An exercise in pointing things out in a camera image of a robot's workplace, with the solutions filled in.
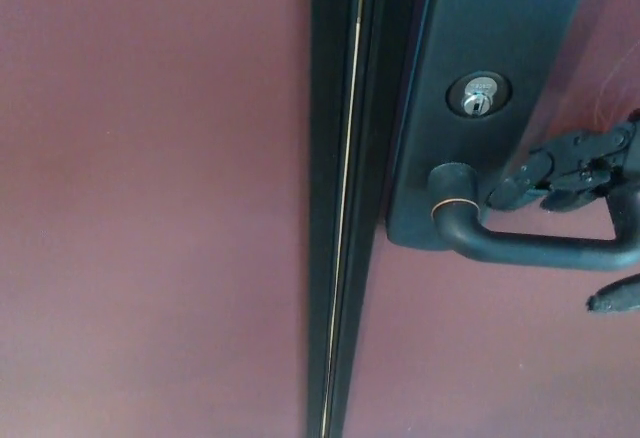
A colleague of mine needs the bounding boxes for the maroon door leaf with handle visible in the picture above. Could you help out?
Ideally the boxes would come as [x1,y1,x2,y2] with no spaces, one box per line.
[352,0,640,438]

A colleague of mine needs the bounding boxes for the dark handle backplate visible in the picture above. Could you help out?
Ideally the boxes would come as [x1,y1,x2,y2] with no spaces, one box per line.
[385,0,602,252]

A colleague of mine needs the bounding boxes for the plain maroon door leaf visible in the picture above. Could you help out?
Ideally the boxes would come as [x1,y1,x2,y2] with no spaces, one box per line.
[0,0,317,438]

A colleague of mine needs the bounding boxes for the dark lever door handle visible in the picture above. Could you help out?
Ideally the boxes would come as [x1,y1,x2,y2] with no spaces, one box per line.
[427,162,640,274]

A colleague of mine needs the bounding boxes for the silver lock cylinder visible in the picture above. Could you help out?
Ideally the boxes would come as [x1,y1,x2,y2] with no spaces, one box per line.
[445,71,513,120]

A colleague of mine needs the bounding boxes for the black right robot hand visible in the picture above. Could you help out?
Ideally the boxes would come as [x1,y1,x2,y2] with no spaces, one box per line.
[486,109,640,315]

